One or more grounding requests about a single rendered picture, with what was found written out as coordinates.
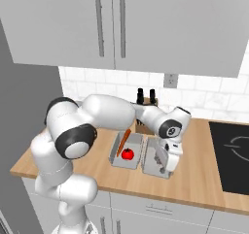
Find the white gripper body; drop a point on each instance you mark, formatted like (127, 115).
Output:
(173, 161)

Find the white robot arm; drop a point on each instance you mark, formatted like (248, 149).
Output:
(107, 111)

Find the grey meat container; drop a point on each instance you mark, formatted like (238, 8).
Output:
(150, 160)

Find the grey vegetable container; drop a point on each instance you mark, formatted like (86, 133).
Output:
(134, 147)

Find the red tomato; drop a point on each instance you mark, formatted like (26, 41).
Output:
(127, 153)

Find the orange carrot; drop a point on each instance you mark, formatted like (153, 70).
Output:
(124, 142)

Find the grey lower cupboard door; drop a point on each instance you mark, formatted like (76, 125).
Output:
(155, 226)
(95, 218)

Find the grey cupboard door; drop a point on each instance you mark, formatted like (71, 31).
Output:
(95, 218)
(181, 27)
(155, 226)
(48, 24)

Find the black hob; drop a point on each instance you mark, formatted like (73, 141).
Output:
(233, 160)

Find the plain grey drawer front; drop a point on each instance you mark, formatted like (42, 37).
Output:
(230, 223)
(103, 197)

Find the grey upper cupboard door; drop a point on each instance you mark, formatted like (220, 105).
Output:
(181, 27)
(48, 24)

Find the grey fridge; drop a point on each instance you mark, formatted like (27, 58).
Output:
(19, 115)

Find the grey wall outlet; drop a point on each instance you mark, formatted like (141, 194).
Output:
(170, 80)

